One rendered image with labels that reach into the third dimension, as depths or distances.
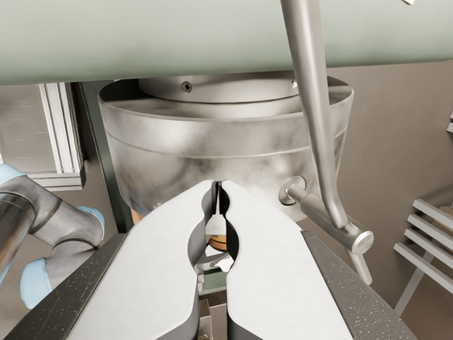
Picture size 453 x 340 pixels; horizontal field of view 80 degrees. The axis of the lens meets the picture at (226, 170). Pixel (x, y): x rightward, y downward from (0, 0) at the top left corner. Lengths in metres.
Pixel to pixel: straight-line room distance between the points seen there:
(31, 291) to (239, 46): 0.44
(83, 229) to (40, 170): 0.91
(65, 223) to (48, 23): 0.41
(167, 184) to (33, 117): 1.13
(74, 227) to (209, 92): 0.38
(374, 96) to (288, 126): 1.76
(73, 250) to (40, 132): 0.91
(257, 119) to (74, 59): 0.14
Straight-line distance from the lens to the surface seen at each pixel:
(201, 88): 0.27
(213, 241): 0.47
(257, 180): 0.25
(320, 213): 0.24
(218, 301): 0.83
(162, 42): 0.20
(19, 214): 0.49
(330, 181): 0.18
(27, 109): 1.36
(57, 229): 0.56
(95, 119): 0.96
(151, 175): 0.28
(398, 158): 2.38
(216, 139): 0.23
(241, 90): 0.27
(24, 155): 1.44
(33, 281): 0.51
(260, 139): 0.24
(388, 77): 2.03
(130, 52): 0.20
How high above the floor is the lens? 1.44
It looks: 59 degrees down
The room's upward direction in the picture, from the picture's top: 151 degrees clockwise
